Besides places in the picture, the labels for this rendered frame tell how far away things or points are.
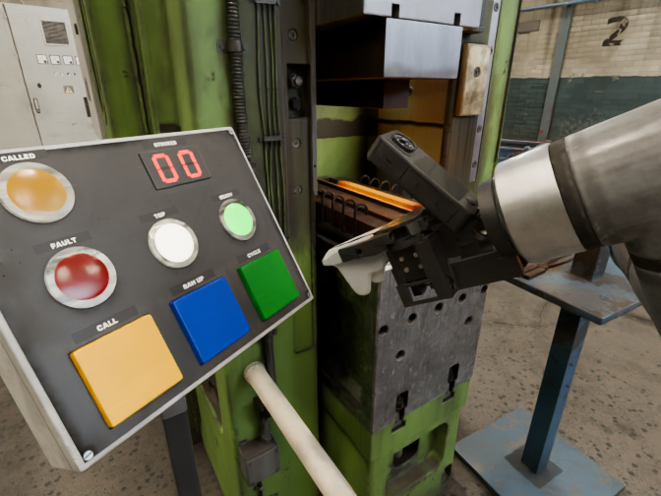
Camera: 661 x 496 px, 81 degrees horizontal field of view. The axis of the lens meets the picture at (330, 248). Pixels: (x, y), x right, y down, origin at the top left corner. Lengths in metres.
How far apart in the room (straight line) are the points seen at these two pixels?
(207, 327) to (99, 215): 0.16
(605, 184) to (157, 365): 0.40
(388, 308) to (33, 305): 0.63
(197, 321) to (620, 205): 0.39
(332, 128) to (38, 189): 0.98
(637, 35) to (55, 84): 8.36
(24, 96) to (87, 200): 5.36
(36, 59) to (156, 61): 4.72
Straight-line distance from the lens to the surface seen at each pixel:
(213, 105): 0.77
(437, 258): 0.36
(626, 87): 8.48
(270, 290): 0.52
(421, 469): 1.41
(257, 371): 0.96
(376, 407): 1.00
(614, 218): 0.33
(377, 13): 0.77
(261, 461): 1.12
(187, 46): 0.76
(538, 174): 0.33
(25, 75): 5.80
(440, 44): 0.87
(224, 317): 0.47
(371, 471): 1.18
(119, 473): 1.74
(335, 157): 1.31
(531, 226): 0.32
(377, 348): 0.88
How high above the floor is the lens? 1.25
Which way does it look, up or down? 22 degrees down
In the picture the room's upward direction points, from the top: straight up
